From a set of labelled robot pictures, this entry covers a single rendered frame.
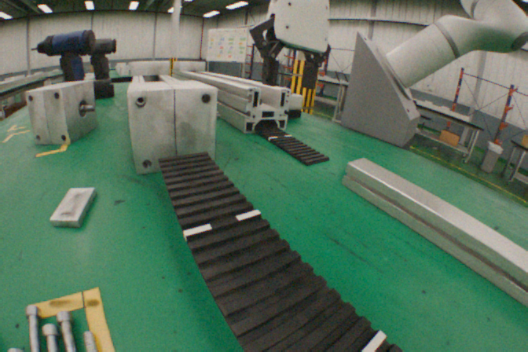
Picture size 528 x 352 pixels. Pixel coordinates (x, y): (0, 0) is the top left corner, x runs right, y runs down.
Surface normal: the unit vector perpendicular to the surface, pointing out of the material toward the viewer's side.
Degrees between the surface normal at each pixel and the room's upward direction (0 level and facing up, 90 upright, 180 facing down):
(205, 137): 90
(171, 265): 0
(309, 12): 90
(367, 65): 90
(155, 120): 90
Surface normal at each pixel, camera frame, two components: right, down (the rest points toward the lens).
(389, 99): -0.73, 0.20
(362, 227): 0.11, -0.91
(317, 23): 0.54, 0.40
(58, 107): 0.21, 0.42
